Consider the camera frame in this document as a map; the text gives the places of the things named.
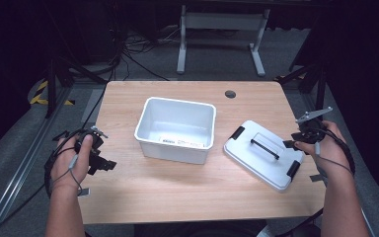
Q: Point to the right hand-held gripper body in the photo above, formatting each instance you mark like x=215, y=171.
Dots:
x=311, y=130

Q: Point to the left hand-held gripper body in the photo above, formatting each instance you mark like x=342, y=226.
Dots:
x=95, y=141

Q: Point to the person's left hand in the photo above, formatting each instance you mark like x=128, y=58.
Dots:
x=66, y=164

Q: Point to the person's right hand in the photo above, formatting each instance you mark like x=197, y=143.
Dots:
x=332, y=154

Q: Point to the grey tape piece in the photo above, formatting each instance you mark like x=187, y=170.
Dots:
x=84, y=192
x=317, y=178

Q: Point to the black tripod stand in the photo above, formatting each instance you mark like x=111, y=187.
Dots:
x=312, y=79
x=59, y=79

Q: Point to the yellow black hazard tape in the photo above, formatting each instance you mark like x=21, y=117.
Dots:
x=39, y=95

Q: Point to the white plastic storage box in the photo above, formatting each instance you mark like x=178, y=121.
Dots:
x=177, y=131

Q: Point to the metal floor rail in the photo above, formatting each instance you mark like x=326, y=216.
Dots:
x=16, y=171

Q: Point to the grey metal stand frame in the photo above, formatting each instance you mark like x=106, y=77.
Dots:
x=222, y=23

